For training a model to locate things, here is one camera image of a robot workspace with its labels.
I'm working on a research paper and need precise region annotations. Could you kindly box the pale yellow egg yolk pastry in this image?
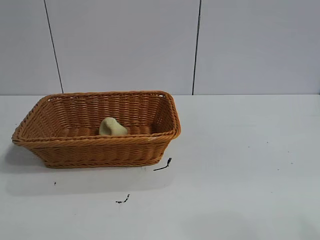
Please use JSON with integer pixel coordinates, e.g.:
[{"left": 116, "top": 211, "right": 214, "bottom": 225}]
[{"left": 99, "top": 117, "right": 129, "bottom": 137}]

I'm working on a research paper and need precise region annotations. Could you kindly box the brown woven wicker basket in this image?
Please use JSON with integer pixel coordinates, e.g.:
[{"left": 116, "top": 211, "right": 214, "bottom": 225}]
[{"left": 11, "top": 90, "right": 182, "bottom": 169}]

